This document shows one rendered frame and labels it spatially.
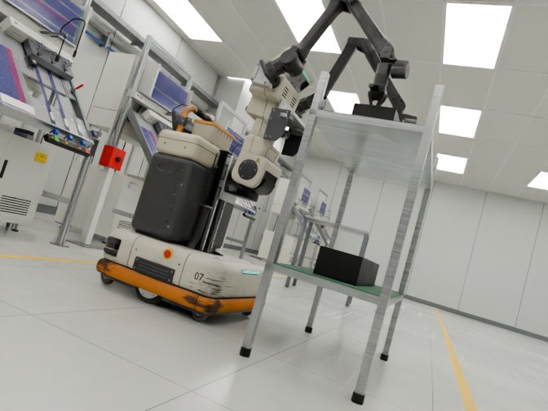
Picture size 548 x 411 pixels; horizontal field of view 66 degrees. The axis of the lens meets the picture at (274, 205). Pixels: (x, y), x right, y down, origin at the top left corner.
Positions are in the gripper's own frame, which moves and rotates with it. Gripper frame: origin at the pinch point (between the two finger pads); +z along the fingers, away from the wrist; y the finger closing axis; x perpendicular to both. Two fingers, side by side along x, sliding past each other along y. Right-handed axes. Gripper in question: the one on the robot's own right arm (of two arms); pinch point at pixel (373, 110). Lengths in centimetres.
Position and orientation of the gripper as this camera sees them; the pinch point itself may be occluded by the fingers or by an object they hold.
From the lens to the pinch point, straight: 179.1
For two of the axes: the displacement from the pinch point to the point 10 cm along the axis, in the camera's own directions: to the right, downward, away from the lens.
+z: -2.7, 9.6, -1.0
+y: 3.6, 1.9, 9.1
